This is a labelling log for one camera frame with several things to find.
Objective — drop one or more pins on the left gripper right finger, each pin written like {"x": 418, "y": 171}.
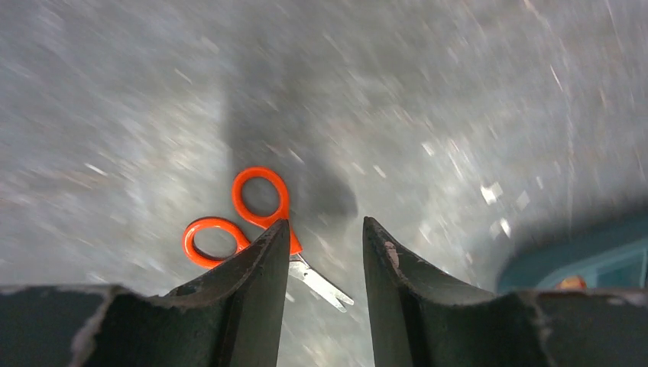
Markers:
{"x": 421, "y": 316}

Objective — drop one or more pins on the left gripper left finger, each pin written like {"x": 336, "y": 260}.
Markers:
{"x": 229, "y": 316}

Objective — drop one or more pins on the teal plastic tray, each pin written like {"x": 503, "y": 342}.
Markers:
{"x": 613, "y": 254}

